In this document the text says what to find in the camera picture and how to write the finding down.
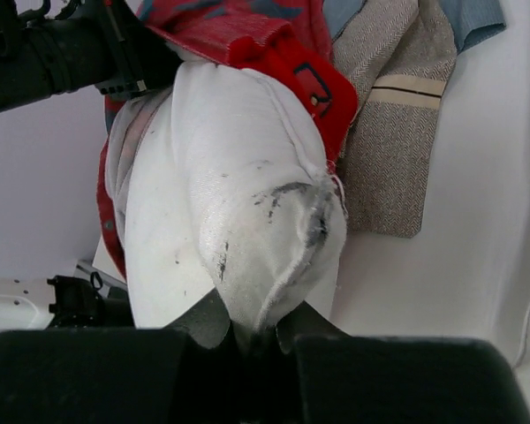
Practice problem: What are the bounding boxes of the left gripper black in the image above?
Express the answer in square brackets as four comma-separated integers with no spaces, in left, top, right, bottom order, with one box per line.
[0,1,181,113]

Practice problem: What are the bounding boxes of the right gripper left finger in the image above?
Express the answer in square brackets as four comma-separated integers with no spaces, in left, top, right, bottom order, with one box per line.
[0,293,256,423]

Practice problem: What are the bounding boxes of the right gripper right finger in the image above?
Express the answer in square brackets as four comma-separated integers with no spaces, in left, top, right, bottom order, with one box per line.
[276,303,530,423]

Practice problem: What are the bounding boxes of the red pillowcase with grey print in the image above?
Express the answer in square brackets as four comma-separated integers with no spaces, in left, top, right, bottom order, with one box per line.
[96,0,360,282]

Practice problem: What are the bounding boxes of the white bare pillow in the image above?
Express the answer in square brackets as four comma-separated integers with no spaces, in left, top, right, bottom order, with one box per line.
[331,1,530,365]

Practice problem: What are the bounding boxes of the beige grey pillowcase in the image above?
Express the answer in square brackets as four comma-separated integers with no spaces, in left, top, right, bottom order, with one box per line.
[333,0,457,238]

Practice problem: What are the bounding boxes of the blue grey pillowcase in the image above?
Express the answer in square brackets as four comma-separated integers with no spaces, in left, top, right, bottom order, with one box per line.
[322,0,506,54]

